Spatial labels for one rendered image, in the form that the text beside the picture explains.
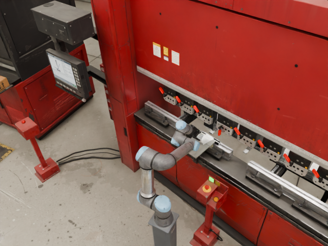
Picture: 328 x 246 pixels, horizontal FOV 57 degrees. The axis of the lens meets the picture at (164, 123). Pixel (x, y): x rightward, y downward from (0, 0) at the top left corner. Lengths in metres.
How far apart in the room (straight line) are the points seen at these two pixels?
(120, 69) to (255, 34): 1.31
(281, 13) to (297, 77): 0.38
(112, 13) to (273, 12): 1.28
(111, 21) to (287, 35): 1.37
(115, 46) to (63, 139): 2.06
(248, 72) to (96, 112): 3.04
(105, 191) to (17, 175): 1.15
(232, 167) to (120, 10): 1.59
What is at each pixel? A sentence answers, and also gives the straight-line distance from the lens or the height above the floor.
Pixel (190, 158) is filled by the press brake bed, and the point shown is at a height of 0.76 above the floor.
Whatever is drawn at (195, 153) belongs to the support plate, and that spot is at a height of 1.00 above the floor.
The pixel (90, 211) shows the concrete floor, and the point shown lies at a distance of 3.50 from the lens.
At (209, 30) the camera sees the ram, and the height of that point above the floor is 1.98.
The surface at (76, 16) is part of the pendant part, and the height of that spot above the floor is 1.95.
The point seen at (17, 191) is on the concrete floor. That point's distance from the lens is 3.98.
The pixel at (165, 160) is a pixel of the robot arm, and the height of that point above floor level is 1.40.
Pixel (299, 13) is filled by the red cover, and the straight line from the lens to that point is 1.76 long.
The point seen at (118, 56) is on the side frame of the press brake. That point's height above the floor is 1.57.
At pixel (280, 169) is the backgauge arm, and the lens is 2.73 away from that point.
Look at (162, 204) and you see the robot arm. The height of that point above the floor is 1.00.
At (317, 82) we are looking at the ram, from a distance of 1.88.
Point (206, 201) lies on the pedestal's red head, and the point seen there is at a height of 0.73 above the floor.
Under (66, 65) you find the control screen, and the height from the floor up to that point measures 1.54.
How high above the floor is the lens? 2.85
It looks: 41 degrees down
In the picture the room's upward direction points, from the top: 3 degrees counter-clockwise
